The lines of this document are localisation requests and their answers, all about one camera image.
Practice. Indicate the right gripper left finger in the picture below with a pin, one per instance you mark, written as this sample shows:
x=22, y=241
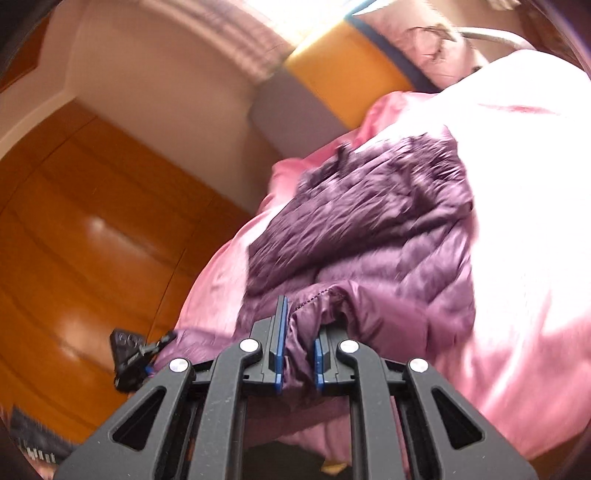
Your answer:
x=187, y=421

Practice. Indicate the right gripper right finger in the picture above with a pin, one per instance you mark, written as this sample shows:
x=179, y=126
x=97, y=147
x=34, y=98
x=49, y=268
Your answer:
x=407, y=420

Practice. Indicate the purple quilted down jacket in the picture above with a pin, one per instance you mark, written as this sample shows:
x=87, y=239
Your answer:
x=378, y=238

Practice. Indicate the orange wooden wardrobe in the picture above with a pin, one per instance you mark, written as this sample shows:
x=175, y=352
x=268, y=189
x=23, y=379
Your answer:
x=127, y=160

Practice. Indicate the pink bed cover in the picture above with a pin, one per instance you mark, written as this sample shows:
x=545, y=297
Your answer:
x=520, y=130

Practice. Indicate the pink patterned curtain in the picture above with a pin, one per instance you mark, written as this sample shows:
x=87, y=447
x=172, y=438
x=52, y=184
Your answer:
x=255, y=48

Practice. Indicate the grey yellow blue headboard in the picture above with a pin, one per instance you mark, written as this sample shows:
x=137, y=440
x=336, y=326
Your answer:
x=325, y=88

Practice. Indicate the white deer print pillow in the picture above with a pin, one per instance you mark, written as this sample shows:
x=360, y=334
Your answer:
x=426, y=37

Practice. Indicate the grey bed side rail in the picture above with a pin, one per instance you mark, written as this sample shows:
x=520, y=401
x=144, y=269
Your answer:
x=515, y=41

